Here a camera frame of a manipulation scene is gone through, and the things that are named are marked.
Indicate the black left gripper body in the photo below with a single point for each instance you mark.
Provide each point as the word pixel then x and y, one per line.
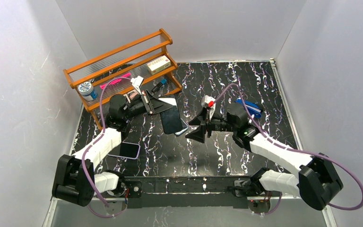
pixel 148 102

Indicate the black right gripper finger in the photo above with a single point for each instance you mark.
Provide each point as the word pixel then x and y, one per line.
pixel 201 116
pixel 199 134

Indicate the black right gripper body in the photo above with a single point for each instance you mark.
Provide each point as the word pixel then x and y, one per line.
pixel 207 124

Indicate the black phone case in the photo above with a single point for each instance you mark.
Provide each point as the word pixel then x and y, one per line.
pixel 171 120

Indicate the phone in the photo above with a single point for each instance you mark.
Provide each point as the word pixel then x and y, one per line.
pixel 126 150
pixel 183 130

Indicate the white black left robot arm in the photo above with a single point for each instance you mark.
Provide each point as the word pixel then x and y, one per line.
pixel 75 180

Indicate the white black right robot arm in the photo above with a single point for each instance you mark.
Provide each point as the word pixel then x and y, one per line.
pixel 312 178

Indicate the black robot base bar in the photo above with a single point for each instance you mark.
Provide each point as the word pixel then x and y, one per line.
pixel 197 191

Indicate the phone in purple case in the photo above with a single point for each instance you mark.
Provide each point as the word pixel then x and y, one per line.
pixel 126 150

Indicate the white pink tape dispenser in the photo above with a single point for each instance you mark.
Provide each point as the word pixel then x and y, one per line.
pixel 132 94

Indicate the black blue marker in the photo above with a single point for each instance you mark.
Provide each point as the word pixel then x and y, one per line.
pixel 159 85

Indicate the orange wooden shelf rack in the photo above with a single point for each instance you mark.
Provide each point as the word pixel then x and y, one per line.
pixel 115 72

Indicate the pink comb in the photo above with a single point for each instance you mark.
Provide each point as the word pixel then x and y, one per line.
pixel 116 80

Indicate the white red small box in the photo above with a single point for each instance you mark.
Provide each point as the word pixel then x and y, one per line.
pixel 159 64

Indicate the blue stapler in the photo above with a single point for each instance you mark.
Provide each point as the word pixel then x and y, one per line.
pixel 253 108

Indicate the blue white jar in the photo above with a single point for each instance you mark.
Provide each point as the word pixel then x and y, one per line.
pixel 87 91

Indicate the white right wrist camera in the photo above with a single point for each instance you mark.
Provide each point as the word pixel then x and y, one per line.
pixel 209 104

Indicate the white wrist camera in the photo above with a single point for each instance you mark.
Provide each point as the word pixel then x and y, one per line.
pixel 209 104
pixel 136 83

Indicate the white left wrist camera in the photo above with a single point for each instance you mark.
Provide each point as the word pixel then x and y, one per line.
pixel 136 83

